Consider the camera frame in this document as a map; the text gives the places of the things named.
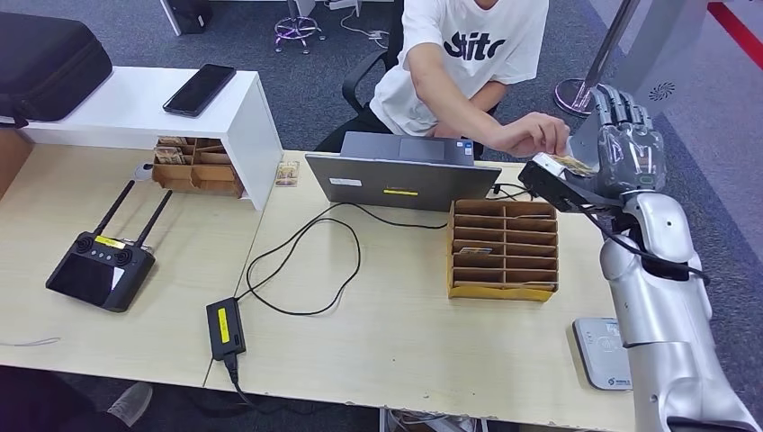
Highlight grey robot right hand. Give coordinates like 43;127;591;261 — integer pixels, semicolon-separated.
569;83;667;208

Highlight person's right hand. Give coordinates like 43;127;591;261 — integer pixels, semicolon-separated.
493;112;571;160

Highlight photo ID card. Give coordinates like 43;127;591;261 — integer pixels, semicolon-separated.
554;155;598;177

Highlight cardboard slotted card holder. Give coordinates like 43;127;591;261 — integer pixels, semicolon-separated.
446;199;561;303

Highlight white card reader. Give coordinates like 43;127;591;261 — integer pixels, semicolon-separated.
571;317;633;392

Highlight grey kiosk stand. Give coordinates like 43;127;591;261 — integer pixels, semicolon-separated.
566;0;711;174

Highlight grey laptop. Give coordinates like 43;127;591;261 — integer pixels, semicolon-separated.
303;130;503;213

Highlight red barrier belt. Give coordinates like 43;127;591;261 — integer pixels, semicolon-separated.
707;0;763;55

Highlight black office chair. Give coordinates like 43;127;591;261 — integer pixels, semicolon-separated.
341;32;502;150

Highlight chrome stool base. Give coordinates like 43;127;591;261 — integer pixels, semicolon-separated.
273;0;328;55

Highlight black smartphone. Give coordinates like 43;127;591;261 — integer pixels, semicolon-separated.
162;63;238;118

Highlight open cardboard box organizer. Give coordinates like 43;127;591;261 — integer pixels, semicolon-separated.
150;136;246;200

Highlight black power adapter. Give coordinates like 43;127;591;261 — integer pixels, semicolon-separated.
205;296;247;363

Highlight black computer tower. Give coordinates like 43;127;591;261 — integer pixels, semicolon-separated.
159;0;214;36

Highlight white desk shelf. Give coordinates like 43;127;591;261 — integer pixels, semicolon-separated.
0;65;284;212

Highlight black remote controller with antennas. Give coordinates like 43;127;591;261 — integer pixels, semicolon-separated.
45;179;174;313

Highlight black carrying case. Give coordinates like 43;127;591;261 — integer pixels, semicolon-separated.
0;12;113;128

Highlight brown wooden board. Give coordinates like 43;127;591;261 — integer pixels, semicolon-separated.
0;129;34;199

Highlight black and white wrist camera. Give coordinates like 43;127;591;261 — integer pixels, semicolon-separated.
516;151;597;214

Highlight chrome stanchion post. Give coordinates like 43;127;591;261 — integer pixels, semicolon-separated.
554;0;642;119

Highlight black drive cable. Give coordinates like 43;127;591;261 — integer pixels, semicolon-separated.
487;181;532;203

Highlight white floor cable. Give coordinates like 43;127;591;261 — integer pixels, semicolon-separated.
339;5;389;49

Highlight black adapter output cable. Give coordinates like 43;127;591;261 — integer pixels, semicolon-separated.
235;202;449;317

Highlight black mains power cord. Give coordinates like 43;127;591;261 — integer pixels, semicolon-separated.
222;353;258;412

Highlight thin white cable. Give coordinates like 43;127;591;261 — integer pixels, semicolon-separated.
0;337;62;349

